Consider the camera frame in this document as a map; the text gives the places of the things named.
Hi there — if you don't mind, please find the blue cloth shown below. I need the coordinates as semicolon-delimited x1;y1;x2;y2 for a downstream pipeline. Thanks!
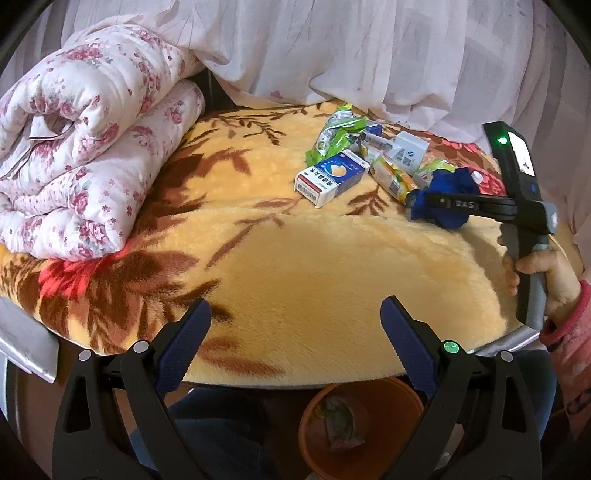
409;168;478;230

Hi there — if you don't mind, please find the small white and blue box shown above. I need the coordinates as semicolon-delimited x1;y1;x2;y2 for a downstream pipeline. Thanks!
360;122;400;158

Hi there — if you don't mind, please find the yellow leaf-print blanket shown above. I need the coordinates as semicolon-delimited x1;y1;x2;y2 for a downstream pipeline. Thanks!
0;104;573;386

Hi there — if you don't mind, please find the green crumpled snack wrapper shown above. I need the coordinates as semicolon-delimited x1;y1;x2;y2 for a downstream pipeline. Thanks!
305;104;370;167

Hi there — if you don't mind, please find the person's right forearm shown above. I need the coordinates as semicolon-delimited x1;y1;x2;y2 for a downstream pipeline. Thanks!
539;281;591;441

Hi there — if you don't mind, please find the person's leg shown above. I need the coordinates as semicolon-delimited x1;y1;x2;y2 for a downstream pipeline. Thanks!
131;385;305;480
480;350;560;444

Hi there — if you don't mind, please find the crumpled grey wrapper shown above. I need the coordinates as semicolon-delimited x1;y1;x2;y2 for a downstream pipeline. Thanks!
321;396;365;452

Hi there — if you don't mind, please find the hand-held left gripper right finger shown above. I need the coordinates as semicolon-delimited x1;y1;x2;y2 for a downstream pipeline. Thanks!
380;296;542;480

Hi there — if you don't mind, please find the white striped sheet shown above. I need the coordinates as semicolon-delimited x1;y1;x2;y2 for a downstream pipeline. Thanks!
60;0;591;232

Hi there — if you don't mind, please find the person's left leg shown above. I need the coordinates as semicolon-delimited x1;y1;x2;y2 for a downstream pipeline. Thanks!
131;385;305;480

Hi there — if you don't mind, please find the pink floral quilt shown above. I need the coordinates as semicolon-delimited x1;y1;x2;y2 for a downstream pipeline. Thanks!
0;24;206;261

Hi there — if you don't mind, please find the white cardboard box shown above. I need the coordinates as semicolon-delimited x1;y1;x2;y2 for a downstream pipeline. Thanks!
390;130;429;174

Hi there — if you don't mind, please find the green and white packet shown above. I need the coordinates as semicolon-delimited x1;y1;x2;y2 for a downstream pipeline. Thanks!
413;159;451;188

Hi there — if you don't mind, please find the blue and white medicine box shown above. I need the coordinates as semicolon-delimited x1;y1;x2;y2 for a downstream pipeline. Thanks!
294;150;371;209

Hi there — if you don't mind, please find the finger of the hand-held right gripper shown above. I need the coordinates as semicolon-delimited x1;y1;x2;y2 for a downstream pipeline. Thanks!
406;190;491;219

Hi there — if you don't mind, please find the person's right hand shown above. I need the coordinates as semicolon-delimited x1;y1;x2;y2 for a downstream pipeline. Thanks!
498;235;581;326

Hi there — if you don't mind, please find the person's right leg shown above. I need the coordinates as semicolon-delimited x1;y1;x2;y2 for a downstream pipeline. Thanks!
480;350;560;444

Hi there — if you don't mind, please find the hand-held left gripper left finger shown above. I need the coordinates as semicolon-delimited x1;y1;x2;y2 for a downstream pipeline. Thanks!
52;298;213;480

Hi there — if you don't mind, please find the orange plastic bin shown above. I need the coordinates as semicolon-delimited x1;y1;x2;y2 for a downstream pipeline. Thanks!
298;377;426;480

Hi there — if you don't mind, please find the yellow and green carton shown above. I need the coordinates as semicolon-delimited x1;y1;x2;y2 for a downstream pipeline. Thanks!
369;154;421;204

